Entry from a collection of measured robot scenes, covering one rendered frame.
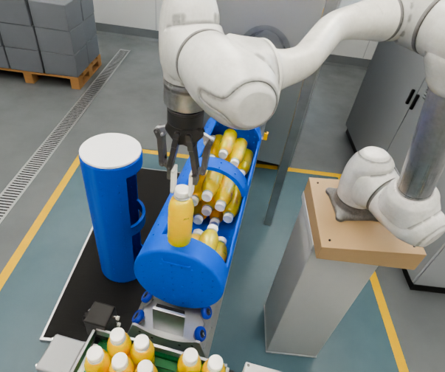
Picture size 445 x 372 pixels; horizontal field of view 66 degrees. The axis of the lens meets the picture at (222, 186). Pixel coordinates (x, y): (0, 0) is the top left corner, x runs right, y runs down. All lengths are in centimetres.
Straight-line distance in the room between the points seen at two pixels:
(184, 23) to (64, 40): 386
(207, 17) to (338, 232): 98
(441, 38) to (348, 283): 110
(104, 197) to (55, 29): 298
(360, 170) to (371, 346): 143
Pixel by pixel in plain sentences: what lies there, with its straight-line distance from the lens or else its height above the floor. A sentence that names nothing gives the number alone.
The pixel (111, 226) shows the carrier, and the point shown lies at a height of 66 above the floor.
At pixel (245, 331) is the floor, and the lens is 225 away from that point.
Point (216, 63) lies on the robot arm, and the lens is 48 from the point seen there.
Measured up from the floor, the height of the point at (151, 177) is 15.
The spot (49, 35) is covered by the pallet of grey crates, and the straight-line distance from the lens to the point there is 448.
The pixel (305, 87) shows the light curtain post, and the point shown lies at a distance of 212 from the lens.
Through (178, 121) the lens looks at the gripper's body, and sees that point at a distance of 69.
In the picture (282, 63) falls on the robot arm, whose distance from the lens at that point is 54.
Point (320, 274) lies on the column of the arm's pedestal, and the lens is 158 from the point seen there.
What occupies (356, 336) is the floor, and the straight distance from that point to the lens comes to 247.
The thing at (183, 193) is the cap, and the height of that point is 144.
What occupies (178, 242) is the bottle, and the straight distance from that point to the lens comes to 92.
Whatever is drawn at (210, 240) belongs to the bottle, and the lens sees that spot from 113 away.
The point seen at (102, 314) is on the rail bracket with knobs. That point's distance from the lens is 115.
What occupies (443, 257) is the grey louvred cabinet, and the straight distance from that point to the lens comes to 264.
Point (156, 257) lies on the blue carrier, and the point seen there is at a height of 119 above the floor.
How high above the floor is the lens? 200
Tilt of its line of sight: 41 degrees down
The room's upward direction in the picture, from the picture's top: 8 degrees clockwise
